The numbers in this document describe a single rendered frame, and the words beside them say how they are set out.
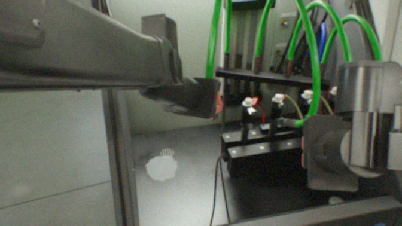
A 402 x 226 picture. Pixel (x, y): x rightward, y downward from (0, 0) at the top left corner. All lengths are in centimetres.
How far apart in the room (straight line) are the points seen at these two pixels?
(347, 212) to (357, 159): 50
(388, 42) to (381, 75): 59
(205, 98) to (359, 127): 26
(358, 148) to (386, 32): 62
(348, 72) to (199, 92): 24
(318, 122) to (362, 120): 11
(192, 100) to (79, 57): 36
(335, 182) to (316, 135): 7
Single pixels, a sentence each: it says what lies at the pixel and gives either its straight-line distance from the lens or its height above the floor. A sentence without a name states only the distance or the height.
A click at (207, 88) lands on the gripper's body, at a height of 130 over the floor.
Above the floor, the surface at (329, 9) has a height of 135.
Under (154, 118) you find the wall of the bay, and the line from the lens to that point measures 117.
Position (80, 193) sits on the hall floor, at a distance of 220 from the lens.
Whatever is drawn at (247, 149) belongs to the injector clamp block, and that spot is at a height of 98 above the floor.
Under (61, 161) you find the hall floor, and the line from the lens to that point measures 244.
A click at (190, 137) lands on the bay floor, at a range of 118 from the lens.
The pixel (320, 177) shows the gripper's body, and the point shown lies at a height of 126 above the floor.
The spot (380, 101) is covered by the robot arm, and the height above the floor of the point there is 140.
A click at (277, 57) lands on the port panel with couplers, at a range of 116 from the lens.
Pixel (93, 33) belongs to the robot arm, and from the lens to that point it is 23.
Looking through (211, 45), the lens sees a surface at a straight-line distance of 61.
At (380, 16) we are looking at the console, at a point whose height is 129.
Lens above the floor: 160
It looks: 37 degrees down
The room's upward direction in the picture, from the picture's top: straight up
